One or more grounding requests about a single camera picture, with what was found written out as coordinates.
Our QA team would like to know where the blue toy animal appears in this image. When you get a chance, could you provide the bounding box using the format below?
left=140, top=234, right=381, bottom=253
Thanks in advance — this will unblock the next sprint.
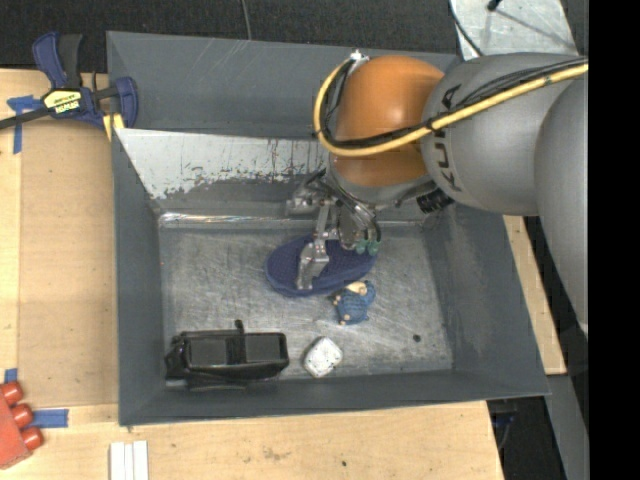
left=328, top=279, right=377, bottom=327

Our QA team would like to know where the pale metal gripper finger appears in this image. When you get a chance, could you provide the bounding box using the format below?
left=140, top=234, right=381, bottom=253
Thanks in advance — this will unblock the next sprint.
left=296, top=239, right=332, bottom=292
left=285, top=184, right=326, bottom=219

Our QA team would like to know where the black cylinder on white bracket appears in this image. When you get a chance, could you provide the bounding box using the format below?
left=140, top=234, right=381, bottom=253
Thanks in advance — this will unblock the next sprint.
left=416, top=187, right=455, bottom=216

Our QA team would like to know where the grey metal bin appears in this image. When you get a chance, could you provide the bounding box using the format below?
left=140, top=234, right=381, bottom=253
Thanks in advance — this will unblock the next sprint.
left=104, top=30, right=552, bottom=427

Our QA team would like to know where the dark blue cloth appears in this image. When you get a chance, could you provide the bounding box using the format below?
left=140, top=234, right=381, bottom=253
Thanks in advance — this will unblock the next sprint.
left=264, top=232, right=379, bottom=299

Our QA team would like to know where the white dotted cube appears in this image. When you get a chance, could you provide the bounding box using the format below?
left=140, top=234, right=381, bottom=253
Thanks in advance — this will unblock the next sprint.
left=302, top=336, right=345, bottom=380

